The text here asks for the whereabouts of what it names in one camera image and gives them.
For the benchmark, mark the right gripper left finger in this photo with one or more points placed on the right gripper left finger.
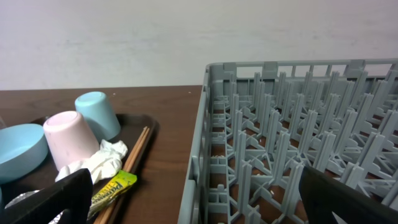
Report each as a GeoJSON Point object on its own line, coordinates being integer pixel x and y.
{"type": "Point", "coordinates": [70, 196]}

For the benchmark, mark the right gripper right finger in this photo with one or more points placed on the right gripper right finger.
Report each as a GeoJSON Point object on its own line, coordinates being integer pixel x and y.
{"type": "Point", "coordinates": [324, 197]}

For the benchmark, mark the light blue bowl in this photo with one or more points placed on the light blue bowl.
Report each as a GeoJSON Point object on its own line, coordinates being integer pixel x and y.
{"type": "Point", "coordinates": [23, 148]}

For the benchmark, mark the grey dishwasher rack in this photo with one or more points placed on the grey dishwasher rack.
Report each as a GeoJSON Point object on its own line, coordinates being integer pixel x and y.
{"type": "Point", "coordinates": [260, 123]}

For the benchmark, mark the green pandan cake wrapper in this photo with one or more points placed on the green pandan cake wrapper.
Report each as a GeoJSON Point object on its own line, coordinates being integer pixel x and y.
{"type": "Point", "coordinates": [119, 184]}

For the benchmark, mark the crumpled white tissue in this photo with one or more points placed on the crumpled white tissue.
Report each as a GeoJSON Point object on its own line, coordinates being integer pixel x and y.
{"type": "Point", "coordinates": [103, 164]}

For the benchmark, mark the pink cup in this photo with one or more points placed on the pink cup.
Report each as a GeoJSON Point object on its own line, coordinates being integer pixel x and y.
{"type": "Point", "coordinates": [69, 138]}

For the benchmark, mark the brown serving tray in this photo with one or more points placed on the brown serving tray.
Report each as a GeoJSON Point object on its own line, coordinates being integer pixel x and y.
{"type": "Point", "coordinates": [44, 175]}

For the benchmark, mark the light blue cup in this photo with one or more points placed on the light blue cup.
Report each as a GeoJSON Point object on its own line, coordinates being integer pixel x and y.
{"type": "Point", "coordinates": [99, 114]}

